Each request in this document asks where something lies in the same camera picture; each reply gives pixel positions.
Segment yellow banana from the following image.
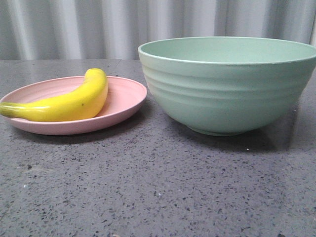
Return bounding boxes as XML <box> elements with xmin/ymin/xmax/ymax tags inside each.
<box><xmin>0</xmin><ymin>68</ymin><xmax>109</xmax><ymax>122</ymax></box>

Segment green ribbed bowl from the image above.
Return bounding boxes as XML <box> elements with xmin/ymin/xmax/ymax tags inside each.
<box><xmin>138</xmin><ymin>37</ymin><xmax>316</xmax><ymax>136</ymax></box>

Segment pink plate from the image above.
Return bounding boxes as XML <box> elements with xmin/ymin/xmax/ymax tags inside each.
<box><xmin>1</xmin><ymin>76</ymin><xmax>147</xmax><ymax>135</ymax></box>

